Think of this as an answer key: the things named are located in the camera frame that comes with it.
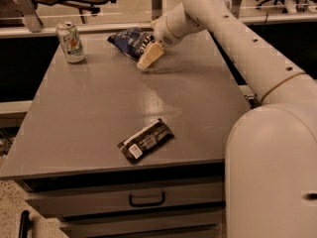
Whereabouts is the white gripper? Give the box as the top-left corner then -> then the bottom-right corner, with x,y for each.
137,3 -> 198,70

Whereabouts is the blue chip bag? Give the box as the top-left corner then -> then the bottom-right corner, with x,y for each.
107,28 -> 155,60

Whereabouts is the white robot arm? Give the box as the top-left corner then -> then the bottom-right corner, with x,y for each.
139,0 -> 317,238

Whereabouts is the black rxbar chocolate bar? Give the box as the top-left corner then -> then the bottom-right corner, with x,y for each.
118,118 -> 174,164

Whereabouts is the white green soda can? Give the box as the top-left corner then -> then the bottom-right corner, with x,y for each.
56,22 -> 85,63

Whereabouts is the grey drawer cabinet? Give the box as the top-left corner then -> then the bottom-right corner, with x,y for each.
1,32 -> 249,238

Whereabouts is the metal railing with glass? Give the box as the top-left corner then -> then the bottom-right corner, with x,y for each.
0,0 -> 317,40

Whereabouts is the black pole lower left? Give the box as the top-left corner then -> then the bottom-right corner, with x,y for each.
18,210 -> 31,238

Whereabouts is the black drawer handle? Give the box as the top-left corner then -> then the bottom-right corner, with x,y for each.
129,191 -> 165,208

